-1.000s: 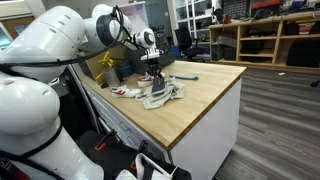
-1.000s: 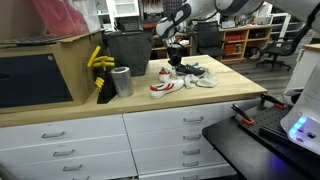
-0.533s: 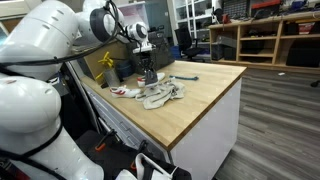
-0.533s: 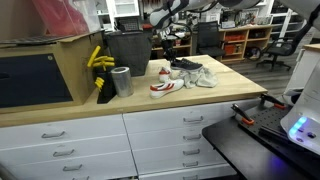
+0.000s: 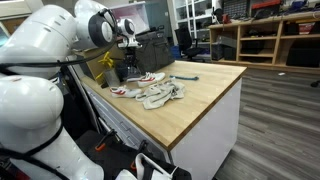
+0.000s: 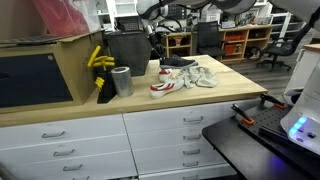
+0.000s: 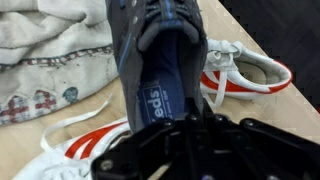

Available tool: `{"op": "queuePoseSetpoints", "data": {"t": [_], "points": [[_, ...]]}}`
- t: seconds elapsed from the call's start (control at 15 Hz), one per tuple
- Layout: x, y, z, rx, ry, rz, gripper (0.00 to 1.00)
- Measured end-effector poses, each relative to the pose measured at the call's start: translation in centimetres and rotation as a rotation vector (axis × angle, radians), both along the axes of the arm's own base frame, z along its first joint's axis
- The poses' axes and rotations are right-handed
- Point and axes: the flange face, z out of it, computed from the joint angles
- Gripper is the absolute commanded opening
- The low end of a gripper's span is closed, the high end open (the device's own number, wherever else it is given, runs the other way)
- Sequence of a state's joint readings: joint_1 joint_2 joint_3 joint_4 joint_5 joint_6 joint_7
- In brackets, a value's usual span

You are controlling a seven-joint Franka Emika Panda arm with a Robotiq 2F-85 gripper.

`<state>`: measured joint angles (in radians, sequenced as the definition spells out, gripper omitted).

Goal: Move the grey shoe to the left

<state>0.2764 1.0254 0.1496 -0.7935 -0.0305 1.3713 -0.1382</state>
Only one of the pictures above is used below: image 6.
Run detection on red storage bin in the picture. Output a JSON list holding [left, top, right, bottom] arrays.
[[224, 32, 247, 43]]

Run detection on black clamp stand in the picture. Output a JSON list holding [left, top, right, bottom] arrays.
[[96, 68, 118, 105]]

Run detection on black mesh-back office chair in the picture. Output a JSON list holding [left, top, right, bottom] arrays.
[[195, 20, 227, 58]]

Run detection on white sneaker with red heel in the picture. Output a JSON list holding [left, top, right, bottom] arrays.
[[157, 68, 173, 84]]

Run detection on white sneaker with red stripe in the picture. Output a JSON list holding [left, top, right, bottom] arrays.
[[148, 78, 185, 100]]

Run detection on white drawer cabinet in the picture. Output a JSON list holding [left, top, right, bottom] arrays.
[[0, 96, 264, 180]]

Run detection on yellow straight clamp handle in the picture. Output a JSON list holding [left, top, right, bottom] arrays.
[[86, 45, 102, 69]]

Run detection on beige crumpled towel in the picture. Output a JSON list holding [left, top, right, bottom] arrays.
[[171, 65, 219, 89]]

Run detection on cardboard box with black panel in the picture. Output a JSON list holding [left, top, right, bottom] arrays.
[[0, 29, 105, 116]]

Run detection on wooden shelf unit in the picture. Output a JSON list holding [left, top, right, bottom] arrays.
[[161, 23, 275, 64]]

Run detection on white boxy machine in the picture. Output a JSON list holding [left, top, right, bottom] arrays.
[[204, 9, 223, 24]]

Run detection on black fabric bin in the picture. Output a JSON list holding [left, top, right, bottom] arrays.
[[104, 29, 154, 78]]

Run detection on small yellow clamp handle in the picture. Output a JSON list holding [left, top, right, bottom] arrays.
[[94, 76, 105, 92]]

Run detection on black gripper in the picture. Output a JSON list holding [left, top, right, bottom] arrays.
[[147, 25, 162, 48]]

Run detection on red plastic bag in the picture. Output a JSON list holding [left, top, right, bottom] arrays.
[[31, 0, 90, 38]]

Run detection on black tool pegboard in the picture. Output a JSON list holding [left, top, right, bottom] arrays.
[[166, 3, 188, 21]]

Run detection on silver metal cylinder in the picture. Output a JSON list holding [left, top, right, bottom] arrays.
[[110, 66, 135, 99]]

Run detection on black office chair with armrests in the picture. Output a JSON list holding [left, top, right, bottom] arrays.
[[255, 19, 314, 72]]

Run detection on white shelving rack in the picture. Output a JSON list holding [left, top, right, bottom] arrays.
[[269, 11, 306, 39]]

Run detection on black side table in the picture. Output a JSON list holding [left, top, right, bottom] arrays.
[[201, 114, 320, 180]]

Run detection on dark flat keyboard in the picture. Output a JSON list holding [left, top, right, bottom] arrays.
[[0, 34, 75, 47]]

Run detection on yellow double clamp handles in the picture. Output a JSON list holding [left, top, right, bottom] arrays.
[[92, 55, 116, 72]]

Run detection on white cabinet with wooden top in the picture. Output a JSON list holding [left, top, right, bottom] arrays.
[[284, 43, 320, 98]]

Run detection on clear plastic bin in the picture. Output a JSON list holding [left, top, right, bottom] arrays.
[[71, 0, 103, 34]]

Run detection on black perforated board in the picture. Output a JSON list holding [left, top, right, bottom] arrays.
[[238, 105, 303, 143]]

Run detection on orange storage bin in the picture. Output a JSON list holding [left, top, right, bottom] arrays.
[[223, 43, 238, 56]]

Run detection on black clamp with orange tip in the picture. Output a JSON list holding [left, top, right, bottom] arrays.
[[230, 102, 256, 127], [259, 93, 287, 111]]

